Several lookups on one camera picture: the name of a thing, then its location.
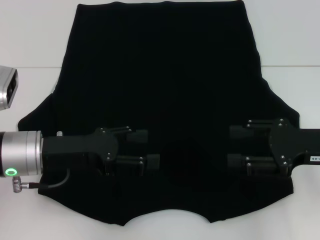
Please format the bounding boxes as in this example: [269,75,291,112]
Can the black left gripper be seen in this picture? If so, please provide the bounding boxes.
[41,125,150,177]

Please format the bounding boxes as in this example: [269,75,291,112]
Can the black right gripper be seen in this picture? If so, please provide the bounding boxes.
[227,117,320,178]

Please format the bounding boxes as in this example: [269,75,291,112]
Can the black t-shirt with white print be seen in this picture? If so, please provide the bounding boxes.
[17,0,300,221]

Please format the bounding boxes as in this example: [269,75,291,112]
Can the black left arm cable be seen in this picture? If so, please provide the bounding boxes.
[12,167,71,194]

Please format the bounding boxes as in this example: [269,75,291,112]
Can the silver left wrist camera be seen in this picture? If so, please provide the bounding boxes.
[0,65,19,111]

